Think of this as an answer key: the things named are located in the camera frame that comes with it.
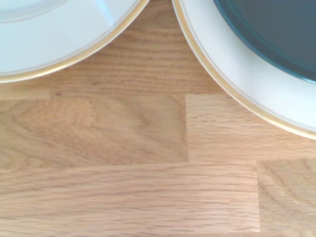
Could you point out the white plate with gold rim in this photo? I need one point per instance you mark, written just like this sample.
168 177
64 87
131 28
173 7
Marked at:
61 44

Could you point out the dark green plate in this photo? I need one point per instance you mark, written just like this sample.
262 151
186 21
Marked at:
247 81

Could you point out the dark teal plate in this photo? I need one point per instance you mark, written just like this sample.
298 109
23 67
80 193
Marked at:
271 29

